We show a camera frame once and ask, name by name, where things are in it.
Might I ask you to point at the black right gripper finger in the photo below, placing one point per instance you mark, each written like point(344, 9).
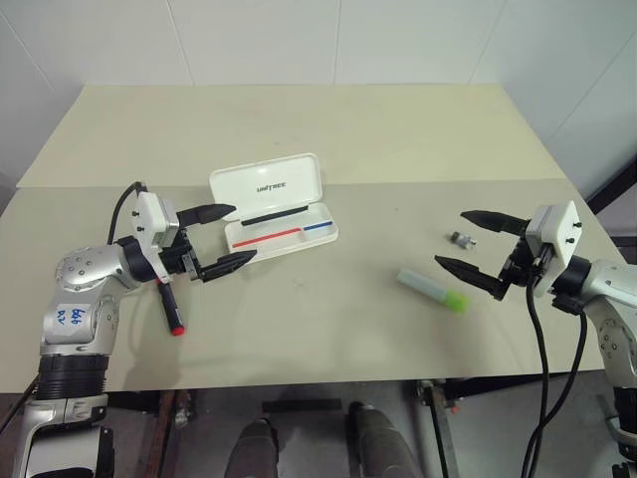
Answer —
point(492, 219)
point(465, 274)

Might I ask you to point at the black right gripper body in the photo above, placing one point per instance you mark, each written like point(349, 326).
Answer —
point(522, 266)

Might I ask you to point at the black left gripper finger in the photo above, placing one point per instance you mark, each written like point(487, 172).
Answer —
point(229, 264)
point(206, 213)

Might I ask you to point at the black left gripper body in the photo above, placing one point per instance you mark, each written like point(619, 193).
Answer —
point(180, 255)

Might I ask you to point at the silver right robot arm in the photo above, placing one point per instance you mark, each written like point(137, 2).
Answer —
point(604, 318)

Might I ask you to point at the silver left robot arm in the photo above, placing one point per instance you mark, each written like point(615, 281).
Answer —
point(79, 279)

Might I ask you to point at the white open pencil case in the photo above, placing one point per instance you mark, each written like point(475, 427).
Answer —
point(276, 204)

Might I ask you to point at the green highlighter pen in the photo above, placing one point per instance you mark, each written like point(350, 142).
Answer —
point(433, 290)

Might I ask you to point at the black marker with red cap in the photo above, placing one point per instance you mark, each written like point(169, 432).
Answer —
point(170, 308)

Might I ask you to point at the dark rounded robot foot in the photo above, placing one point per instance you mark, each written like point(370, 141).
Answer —
point(375, 440)
point(254, 448)

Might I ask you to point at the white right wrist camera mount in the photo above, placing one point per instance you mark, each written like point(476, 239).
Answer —
point(557, 239)

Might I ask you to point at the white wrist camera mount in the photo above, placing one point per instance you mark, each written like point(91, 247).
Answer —
point(557, 239)
point(149, 219)

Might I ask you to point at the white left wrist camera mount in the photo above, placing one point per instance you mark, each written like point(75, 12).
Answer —
point(149, 219)

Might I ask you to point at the black metal table frame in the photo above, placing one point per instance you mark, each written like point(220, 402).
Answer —
point(438, 423)

